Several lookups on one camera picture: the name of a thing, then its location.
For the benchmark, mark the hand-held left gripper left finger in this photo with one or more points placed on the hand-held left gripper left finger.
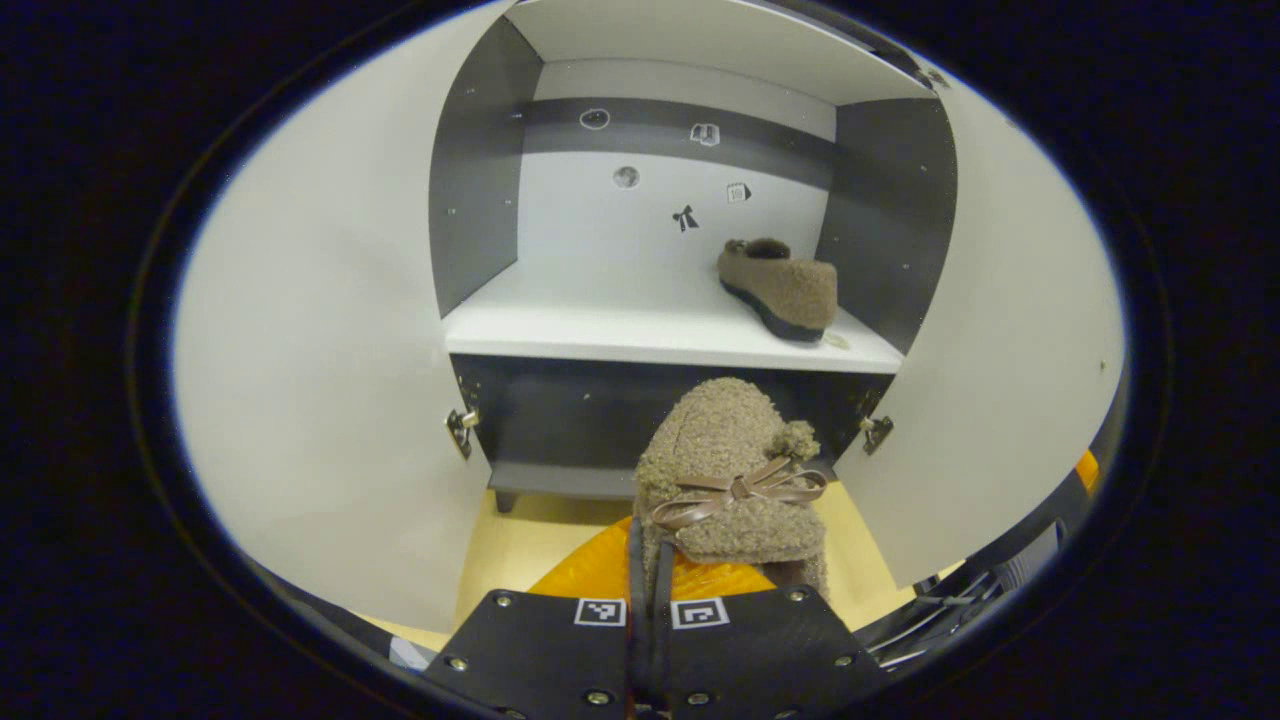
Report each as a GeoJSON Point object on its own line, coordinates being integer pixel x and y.
{"type": "Point", "coordinates": [545, 650]}

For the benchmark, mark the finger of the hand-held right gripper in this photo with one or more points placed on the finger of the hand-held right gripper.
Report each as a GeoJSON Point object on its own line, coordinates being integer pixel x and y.
{"type": "Point", "coordinates": [1088, 472]}

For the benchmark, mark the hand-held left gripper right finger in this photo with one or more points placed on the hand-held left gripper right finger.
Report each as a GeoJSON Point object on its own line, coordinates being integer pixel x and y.
{"type": "Point", "coordinates": [760, 650]}

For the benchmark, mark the white cabinet door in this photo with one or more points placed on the white cabinet door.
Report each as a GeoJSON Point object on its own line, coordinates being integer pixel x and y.
{"type": "Point", "coordinates": [1000, 350]}
{"type": "Point", "coordinates": [320, 350]}

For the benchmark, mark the brown fuzzy shoe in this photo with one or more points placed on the brown fuzzy shoe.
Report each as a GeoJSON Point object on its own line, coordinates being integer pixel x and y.
{"type": "Point", "coordinates": [790, 285]}
{"type": "Point", "coordinates": [720, 430]}

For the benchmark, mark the white shoe cabinet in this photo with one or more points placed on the white shoe cabinet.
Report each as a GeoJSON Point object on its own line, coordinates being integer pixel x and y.
{"type": "Point", "coordinates": [600, 220]}

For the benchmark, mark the white cabinet shelf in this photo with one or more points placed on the white cabinet shelf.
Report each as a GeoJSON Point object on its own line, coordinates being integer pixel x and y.
{"type": "Point", "coordinates": [720, 40]}
{"type": "Point", "coordinates": [620, 320]}

